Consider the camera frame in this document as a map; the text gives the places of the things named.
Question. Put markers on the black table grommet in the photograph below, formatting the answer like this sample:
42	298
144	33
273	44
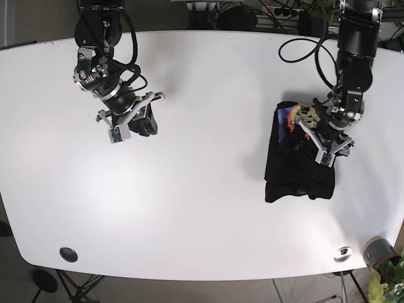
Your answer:
68	254

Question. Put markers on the potted green plant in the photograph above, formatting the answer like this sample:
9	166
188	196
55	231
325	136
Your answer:
386	268

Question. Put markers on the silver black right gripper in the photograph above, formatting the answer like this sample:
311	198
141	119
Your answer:
126	112

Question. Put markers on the silver table grommet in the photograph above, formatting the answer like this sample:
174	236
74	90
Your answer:
342	254

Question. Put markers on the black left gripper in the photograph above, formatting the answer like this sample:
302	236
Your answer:
326	125

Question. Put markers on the black tripod stand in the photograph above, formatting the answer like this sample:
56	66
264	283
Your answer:
46	282

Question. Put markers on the black graphic T-shirt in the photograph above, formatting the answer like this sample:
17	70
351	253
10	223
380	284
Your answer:
291	169

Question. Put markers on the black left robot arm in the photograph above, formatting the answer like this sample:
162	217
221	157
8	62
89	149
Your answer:
357	46

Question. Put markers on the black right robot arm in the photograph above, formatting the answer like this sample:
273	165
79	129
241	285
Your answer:
96	34

